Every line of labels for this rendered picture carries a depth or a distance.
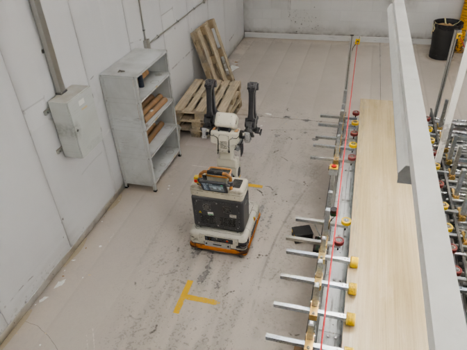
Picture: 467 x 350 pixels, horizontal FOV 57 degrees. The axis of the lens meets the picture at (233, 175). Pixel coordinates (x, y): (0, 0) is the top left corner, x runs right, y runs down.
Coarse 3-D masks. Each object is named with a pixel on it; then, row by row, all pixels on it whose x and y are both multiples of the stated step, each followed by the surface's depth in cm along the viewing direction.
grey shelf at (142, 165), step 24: (168, 72) 547; (120, 96) 480; (144, 96) 490; (168, 96) 568; (120, 120) 499; (144, 120) 493; (168, 120) 590; (120, 144) 520; (144, 144) 510; (168, 144) 614; (144, 168) 532
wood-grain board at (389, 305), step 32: (384, 128) 477; (384, 160) 425; (384, 192) 383; (352, 224) 350; (384, 224) 349; (384, 256) 320; (416, 256) 319; (384, 288) 296; (416, 288) 295; (384, 320) 275; (416, 320) 274
